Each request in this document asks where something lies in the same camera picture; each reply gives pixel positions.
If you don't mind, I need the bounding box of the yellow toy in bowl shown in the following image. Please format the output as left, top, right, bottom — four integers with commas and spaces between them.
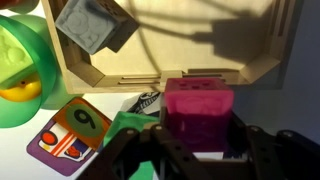
0, 71, 43, 103

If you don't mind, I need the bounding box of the green foam cube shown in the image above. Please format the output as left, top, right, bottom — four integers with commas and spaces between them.
103, 111, 161, 180

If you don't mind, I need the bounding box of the pink foam block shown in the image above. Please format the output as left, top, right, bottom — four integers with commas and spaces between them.
163, 78, 235, 154

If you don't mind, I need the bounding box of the large red tomato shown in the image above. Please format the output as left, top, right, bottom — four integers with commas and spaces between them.
0, 0, 20, 9

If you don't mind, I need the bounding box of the light wooden crate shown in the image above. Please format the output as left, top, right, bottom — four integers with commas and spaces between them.
41, 0, 304, 95

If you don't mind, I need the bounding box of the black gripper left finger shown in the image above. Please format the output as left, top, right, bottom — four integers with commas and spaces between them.
76, 105, 205, 180

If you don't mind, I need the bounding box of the yellow-green foam block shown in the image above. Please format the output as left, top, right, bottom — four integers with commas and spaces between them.
0, 24, 38, 90

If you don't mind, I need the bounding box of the grey foam block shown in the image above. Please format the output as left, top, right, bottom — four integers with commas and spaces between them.
54, 0, 141, 56

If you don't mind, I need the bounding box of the purple orange number cube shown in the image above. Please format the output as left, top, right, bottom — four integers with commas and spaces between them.
26, 97, 113, 177

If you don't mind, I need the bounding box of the green translucent plastic bowl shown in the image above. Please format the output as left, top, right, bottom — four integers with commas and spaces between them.
0, 13, 83, 130

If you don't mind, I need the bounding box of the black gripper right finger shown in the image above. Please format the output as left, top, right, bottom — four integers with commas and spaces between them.
228, 113, 320, 180

